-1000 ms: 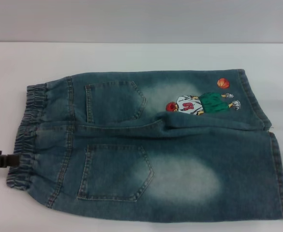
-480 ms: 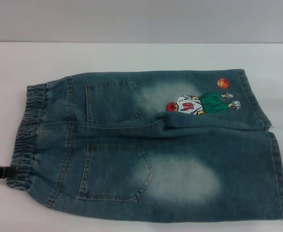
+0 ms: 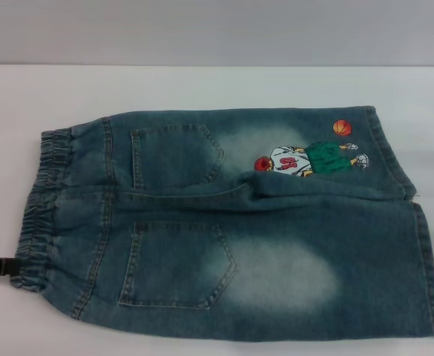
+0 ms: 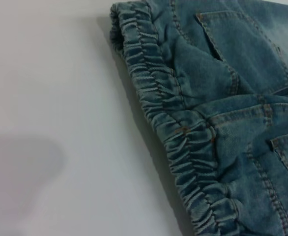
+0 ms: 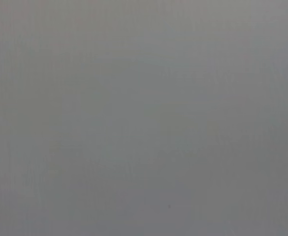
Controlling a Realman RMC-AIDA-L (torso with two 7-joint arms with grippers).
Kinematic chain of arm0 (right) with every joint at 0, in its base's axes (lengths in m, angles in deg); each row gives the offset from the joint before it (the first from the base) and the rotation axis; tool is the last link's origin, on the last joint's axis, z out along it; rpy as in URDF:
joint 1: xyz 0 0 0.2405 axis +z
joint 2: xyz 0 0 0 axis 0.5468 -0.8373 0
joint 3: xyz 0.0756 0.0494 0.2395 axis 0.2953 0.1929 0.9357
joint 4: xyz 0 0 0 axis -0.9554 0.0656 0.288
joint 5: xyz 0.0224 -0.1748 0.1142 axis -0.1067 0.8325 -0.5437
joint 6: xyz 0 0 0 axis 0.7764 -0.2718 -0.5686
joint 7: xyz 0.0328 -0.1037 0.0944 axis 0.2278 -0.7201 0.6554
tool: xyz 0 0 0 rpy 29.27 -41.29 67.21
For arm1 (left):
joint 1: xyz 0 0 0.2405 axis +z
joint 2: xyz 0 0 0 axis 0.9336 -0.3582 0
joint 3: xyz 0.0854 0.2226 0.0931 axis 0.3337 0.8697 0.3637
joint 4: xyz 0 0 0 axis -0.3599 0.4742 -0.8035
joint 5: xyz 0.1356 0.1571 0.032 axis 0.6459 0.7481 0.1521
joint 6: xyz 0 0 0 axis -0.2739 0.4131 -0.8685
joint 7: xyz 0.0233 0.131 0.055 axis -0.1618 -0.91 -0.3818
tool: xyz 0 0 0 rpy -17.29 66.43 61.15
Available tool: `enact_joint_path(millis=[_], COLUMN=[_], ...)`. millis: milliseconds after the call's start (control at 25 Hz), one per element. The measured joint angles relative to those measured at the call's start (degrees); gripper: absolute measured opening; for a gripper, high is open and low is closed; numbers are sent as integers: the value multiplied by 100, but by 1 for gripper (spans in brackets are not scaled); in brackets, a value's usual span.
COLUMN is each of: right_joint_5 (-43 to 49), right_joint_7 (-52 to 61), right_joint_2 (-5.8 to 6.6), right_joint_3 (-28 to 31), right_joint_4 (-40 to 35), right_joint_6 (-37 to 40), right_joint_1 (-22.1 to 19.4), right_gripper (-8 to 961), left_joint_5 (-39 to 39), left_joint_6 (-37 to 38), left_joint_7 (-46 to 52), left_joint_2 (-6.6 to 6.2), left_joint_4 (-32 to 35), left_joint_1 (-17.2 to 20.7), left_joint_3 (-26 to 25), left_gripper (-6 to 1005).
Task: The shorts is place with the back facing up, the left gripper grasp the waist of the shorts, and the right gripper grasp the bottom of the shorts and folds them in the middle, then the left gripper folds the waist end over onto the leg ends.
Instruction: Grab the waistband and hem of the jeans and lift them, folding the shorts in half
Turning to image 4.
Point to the blue denim shorts with basketball print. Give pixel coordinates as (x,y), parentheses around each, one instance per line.
(232,137)

